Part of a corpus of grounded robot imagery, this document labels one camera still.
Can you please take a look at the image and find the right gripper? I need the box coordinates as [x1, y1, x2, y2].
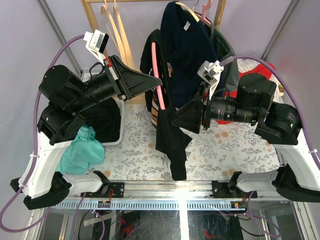
[170, 80, 260, 133]

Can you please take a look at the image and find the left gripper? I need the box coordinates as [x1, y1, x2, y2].
[69, 51, 161, 111]

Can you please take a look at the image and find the pink hanger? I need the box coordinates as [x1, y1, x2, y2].
[194, 0, 213, 27]
[151, 42, 166, 110]

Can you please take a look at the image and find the black t shirt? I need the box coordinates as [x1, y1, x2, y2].
[139, 29, 192, 181]

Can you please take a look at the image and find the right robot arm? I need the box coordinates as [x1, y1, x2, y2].
[172, 73, 320, 203]

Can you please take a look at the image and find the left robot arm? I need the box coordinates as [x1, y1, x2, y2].
[10, 55, 162, 210]

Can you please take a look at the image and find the wooden hanger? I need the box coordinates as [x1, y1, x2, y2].
[100, 0, 127, 66]
[113, 0, 136, 70]

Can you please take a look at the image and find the grey t shirt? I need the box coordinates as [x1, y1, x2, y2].
[210, 24, 240, 92]

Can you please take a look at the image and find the navy t shirt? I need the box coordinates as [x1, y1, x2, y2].
[160, 1, 219, 109]

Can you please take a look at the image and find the red t shirt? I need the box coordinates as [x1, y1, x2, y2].
[210, 71, 277, 125]

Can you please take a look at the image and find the pink hanger on rack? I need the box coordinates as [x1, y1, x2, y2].
[194, 0, 213, 27]

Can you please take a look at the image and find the white plastic basket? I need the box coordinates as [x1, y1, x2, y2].
[101, 99, 126, 147]

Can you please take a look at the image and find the black garment in basket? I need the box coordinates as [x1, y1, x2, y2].
[81, 98, 120, 143]

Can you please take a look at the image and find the floral table mat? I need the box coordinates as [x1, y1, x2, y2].
[91, 95, 279, 181]

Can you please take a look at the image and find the white garment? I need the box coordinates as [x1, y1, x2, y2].
[237, 59, 284, 103]

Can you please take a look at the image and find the teal cloth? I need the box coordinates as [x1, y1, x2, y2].
[56, 125, 105, 175]

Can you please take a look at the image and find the wooden clothes rack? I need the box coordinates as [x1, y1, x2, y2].
[80, 0, 227, 105]

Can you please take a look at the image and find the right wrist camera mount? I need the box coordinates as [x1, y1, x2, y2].
[197, 60, 224, 100]

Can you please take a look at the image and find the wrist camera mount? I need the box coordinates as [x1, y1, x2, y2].
[83, 29, 109, 66]
[197, 60, 224, 100]

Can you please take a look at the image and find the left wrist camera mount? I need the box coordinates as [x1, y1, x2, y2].
[83, 29, 109, 66]

